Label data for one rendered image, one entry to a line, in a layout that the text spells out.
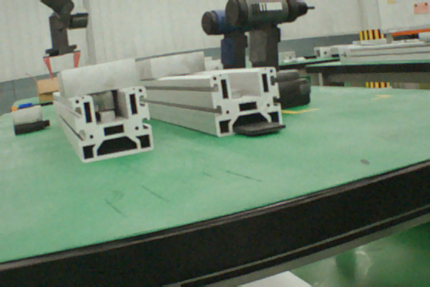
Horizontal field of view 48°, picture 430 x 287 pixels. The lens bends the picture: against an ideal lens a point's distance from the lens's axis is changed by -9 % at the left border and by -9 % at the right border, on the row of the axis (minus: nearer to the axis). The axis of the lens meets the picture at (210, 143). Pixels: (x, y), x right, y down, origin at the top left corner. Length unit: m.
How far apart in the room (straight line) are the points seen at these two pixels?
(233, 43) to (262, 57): 0.23
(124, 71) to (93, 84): 0.05
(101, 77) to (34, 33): 11.74
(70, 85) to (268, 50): 0.39
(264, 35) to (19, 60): 11.58
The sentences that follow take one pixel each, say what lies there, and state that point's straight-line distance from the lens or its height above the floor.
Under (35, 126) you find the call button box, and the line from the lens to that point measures 1.32.
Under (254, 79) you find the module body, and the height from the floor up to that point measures 0.85.
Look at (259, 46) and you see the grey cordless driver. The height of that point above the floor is 0.90.
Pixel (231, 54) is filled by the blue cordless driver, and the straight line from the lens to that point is 1.19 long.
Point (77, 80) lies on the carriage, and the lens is 0.75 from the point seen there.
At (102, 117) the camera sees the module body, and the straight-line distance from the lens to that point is 0.73.
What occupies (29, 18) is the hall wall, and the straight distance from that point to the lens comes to 12.53.
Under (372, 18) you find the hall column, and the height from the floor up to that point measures 1.30.
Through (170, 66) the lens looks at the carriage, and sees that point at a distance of 1.04.
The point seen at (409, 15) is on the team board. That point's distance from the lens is 4.38.
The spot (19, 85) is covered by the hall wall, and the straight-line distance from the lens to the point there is 12.42.
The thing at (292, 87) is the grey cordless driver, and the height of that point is 0.82.
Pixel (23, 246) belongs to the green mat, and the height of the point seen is 0.78.
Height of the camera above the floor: 0.89
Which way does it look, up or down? 9 degrees down
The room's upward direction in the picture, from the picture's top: 8 degrees counter-clockwise
